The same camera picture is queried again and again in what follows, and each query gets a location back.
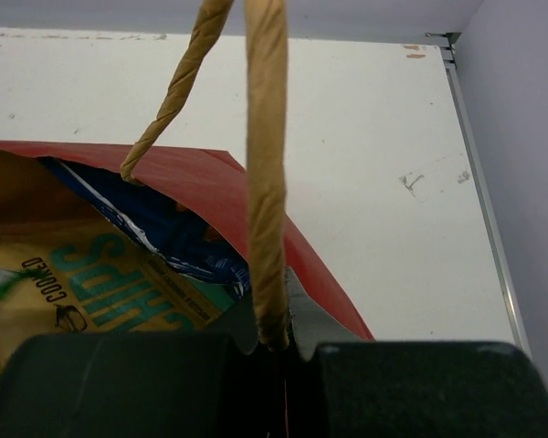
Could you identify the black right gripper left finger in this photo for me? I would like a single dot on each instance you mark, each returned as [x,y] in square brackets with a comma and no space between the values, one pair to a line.
[214,382]

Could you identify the aluminium right table rail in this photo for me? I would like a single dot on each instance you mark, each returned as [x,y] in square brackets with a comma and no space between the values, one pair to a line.
[518,331]

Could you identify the dark blue snack bag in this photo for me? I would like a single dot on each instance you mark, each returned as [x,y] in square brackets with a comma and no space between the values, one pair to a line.
[152,220]

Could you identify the brown kraft snack bag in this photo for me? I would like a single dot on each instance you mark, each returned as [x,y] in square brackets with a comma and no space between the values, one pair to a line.
[95,279]

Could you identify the red paper bag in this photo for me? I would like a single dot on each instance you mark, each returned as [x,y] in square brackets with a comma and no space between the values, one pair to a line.
[245,203]

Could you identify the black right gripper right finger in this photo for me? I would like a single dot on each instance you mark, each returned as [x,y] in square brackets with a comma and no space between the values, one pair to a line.
[342,386]

